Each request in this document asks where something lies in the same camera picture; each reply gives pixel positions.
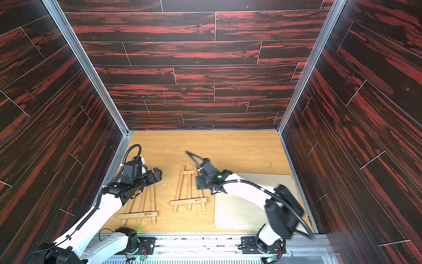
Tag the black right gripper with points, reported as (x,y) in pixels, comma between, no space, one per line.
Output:
(200,182)

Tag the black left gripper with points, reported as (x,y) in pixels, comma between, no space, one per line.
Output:
(158,176)

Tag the wooden easel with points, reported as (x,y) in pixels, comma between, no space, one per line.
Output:
(186,196)
(140,209)

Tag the pale plywood board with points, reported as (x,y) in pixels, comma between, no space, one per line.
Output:
(300,201)
(233,212)

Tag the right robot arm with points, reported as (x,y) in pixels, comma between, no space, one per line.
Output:
(284,212)

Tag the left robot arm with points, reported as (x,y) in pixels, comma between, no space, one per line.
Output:
(71,247)

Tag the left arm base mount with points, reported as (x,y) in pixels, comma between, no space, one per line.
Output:
(143,246)

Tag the front aluminium frame rail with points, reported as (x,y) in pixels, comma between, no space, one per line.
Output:
(211,246)

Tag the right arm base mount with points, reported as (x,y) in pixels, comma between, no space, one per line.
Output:
(252,245)

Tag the grey aluminium right rail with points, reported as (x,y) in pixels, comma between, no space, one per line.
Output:
(301,193)

